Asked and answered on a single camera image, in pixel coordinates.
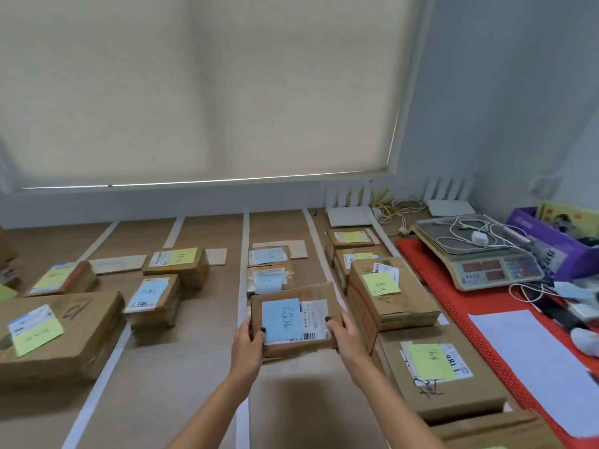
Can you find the yellow printed box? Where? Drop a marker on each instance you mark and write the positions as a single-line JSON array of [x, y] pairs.
[[568, 217]]

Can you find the stacked parcel with blue note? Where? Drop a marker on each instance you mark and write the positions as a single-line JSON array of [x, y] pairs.
[[152, 299]]

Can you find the beige electronic weighing scale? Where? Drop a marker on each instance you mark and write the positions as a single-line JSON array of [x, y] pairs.
[[486, 268]]

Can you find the person's left thumb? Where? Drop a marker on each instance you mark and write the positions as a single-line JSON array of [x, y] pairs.
[[261, 335]]

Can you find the white paper sheet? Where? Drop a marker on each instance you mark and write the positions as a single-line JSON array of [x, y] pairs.
[[533, 364]]

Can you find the person's right thumb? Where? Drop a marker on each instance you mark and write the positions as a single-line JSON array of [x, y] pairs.
[[333, 326]]

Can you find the parcel yellow note white label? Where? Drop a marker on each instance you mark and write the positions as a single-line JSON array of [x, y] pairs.
[[180, 264]]

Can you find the purple cardboard box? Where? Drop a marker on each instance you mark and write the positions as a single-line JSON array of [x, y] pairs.
[[561, 259]]

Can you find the parcel with yellow-blue label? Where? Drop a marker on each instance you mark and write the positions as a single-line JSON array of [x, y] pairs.
[[346, 264]]

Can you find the white rounded object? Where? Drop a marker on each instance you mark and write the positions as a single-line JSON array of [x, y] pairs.
[[587, 342]]

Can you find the beige roller blind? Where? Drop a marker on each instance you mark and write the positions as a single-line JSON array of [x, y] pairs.
[[210, 88]]

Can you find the wide parcel with yellow note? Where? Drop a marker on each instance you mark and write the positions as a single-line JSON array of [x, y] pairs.
[[449, 383]]

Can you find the cardboard parcel at table edge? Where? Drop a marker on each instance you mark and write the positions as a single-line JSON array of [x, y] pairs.
[[8, 271]]

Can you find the red mesh mat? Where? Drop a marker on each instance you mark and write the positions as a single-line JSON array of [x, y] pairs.
[[449, 294]]

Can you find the person's left forearm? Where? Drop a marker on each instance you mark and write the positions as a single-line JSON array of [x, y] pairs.
[[215, 411]]

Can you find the slim parcel with yellow note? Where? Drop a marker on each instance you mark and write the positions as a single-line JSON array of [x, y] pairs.
[[61, 278]]

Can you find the taped parcel with blue note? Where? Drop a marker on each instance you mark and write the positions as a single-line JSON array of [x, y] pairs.
[[299, 317]]

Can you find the person's left hand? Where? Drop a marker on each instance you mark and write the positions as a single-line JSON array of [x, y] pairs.
[[245, 353]]

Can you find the white wall socket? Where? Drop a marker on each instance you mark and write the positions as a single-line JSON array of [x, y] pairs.
[[545, 183]]

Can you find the plain cardboard parcel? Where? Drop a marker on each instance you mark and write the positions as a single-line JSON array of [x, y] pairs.
[[496, 432]]

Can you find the large flat parcel yellow note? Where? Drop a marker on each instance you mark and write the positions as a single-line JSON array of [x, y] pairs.
[[79, 336]]

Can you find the person's right hand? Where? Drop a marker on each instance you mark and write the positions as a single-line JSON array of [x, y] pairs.
[[350, 343]]

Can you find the red-taped parcel yellow note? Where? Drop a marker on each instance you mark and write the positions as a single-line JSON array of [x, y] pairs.
[[397, 306]]

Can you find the clear-taped parcel blue note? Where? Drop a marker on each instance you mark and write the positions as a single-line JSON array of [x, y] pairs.
[[269, 279]]

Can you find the small parcel with blue note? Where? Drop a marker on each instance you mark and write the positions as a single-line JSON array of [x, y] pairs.
[[267, 255]]

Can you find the small flat parcel yellow note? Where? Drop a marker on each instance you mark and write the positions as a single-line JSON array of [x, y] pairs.
[[350, 238]]

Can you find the person's right forearm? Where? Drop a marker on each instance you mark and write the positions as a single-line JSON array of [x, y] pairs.
[[388, 406]]

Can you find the black flat device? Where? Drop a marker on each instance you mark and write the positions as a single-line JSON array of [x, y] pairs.
[[559, 315]]

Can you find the white plastic gadget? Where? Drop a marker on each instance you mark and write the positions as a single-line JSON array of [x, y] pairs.
[[578, 299]]

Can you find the white router with antennas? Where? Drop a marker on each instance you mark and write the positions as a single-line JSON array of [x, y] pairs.
[[348, 215], [449, 206]]

